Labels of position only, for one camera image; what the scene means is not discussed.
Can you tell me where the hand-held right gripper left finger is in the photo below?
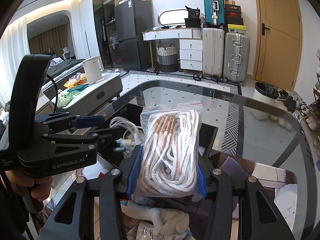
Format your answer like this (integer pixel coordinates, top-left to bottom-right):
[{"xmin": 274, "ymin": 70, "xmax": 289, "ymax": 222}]
[{"xmin": 37, "ymin": 146, "xmax": 145, "ymax": 240}]

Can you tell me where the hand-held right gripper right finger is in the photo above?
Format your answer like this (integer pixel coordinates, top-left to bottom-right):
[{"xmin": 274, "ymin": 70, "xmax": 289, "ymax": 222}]
[{"xmin": 197, "ymin": 160, "xmax": 297, "ymax": 240}]

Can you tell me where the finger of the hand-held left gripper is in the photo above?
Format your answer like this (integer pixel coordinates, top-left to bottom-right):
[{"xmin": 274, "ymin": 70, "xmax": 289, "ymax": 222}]
[
  {"xmin": 42, "ymin": 126, "xmax": 124, "ymax": 156},
  {"xmin": 35, "ymin": 113, "xmax": 106, "ymax": 131}
]

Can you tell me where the white charging cable bundle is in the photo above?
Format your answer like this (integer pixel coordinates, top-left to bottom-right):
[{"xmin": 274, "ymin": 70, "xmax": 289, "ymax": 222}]
[{"xmin": 109, "ymin": 117, "xmax": 145, "ymax": 155}]

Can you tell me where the white braided cable bundle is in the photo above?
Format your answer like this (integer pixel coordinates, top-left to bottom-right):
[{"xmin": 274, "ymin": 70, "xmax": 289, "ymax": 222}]
[{"xmin": 131, "ymin": 100, "xmax": 203, "ymax": 202}]

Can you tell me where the black cardboard box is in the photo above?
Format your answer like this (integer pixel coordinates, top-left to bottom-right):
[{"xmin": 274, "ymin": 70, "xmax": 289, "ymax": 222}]
[{"xmin": 94, "ymin": 99, "xmax": 220, "ymax": 163}]

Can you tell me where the white printed packet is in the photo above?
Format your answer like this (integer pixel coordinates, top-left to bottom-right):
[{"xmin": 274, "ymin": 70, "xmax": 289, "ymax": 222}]
[
  {"xmin": 127, "ymin": 219, "xmax": 162, "ymax": 240},
  {"xmin": 170, "ymin": 232, "xmax": 192, "ymax": 240}
]

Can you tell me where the person's left hand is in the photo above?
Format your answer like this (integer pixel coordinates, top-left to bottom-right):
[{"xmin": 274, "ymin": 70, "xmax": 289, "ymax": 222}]
[{"xmin": 4, "ymin": 171, "xmax": 54, "ymax": 202}]

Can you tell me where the grey coffee table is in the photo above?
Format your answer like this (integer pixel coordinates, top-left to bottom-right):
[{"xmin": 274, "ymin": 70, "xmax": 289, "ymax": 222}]
[{"xmin": 56, "ymin": 72, "xmax": 124, "ymax": 111}]

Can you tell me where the pile of snack packets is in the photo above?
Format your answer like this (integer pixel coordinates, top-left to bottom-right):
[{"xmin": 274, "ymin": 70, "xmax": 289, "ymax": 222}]
[{"xmin": 57, "ymin": 72, "xmax": 88, "ymax": 108}]

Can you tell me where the white kettle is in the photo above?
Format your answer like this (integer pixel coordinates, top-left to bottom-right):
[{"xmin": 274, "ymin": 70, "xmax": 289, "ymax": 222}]
[{"xmin": 82, "ymin": 56, "xmax": 103, "ymax": 84}]

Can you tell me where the white sheer curtain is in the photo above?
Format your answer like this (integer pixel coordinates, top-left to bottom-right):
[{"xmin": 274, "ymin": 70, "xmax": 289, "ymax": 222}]
[{"xmin": 0, "ymin": 1, "xmax": 85, "ymax": 108}]

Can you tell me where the bed with dark bedding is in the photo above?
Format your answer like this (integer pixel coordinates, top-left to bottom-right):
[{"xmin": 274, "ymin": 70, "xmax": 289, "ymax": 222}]
[{"xmin": 40, "ymin": 57, "xmax": 86, "ymax": 98}]

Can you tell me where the printed desk mat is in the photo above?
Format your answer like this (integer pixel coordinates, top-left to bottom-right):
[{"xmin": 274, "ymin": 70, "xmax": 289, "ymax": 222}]
[{"xmin": 35, "ymin": 152, "xmax": 303, "ymax": 240}]

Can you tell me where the white office chair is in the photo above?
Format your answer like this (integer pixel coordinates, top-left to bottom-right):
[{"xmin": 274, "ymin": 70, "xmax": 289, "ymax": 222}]
[{"xmin": 62, "ymin": 47, "xmax": 76, "ymax": 61}]

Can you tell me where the brown curtain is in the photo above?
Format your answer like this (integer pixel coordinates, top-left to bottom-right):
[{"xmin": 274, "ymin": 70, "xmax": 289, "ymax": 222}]
[{"xmin": 28, "ymin": 26, "xmax": 69, "ymax": 58}]

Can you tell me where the woven basket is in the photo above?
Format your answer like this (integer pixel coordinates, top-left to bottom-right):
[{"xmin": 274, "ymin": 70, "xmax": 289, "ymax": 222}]
[{"xmin": 156, "ymin": 44, "xmax": 179, "ymax": 73}]

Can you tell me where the trash bin black liner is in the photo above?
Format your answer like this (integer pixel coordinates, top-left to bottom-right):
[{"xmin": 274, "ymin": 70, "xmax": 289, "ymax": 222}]
[{"xmin": 254, "ymin": 81, "xmax": 279, "ymax": 121}]

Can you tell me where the dark refrigerator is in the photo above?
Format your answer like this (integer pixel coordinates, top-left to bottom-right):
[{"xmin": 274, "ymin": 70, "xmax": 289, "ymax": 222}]
[{"xmin": 114, "ymin": 0, "xmax": 153, "ymax": 71}]

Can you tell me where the glass door wardrobe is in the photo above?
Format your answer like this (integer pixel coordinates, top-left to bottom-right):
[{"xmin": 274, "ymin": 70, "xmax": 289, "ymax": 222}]
[{"xmin": 92, "ymin": 0, "xmax": 117, "ymax": 68}]

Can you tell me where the white dressing table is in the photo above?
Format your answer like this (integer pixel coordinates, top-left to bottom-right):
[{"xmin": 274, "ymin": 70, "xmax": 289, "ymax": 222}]
[{"xmin": 142, "ymin": 28, "xmax": 203, "ymax": 73}]

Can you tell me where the loose shoes group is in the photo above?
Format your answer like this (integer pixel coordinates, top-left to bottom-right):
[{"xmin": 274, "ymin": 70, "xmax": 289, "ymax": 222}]
[{"xmin": 276, "ymin": 88, "xmax": 312, "ymax": 121}]

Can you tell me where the silver suitcase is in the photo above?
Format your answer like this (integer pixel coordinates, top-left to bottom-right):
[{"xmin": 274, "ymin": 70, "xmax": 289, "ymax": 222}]
[{"xmin": 223, "ymin": 32, "xmax": 251, "ymax": 84}]

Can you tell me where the white suitcase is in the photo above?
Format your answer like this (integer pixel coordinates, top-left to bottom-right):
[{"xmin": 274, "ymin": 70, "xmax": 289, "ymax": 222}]
[{"xmin": 202, "ymin": 27, "xmax": 225, "ymax": 77}]

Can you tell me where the oval mirror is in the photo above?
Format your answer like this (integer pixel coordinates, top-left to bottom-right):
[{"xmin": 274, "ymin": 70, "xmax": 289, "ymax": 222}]
[{"xmin": 158, "ymin": 8, "xmax": 189, "ymax": 29}]

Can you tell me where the black tote bag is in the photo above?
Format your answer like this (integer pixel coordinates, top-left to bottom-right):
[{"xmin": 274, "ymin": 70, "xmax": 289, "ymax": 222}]
[{"xmin": 184, "ymin": 5, "xmax": 202, "ymax": 29}]

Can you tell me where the wooden door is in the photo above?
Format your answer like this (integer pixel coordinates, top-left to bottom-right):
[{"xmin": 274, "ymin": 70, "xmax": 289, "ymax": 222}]
[{"xmin": 252, "ymin": 0, "xmax": 303, "ymax": 86}]

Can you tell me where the plain black shoebox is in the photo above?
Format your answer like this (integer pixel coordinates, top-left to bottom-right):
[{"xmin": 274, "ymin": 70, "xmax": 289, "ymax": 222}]
[{"xmin": 226, "ymin": 17, "xmax": 244, "ymax": 26}]

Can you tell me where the teal suitcase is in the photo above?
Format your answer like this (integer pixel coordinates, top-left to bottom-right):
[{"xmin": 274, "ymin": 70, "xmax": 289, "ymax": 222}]
[{"xmin": 202, "ymin": 0, "xmax": 225, "ymax": 29}]

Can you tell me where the black cable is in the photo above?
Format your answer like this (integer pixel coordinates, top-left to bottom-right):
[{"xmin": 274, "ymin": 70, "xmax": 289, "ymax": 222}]
[{"xmin": 46, "ymin": 74, "xmax": 60, "ymax": 113}]

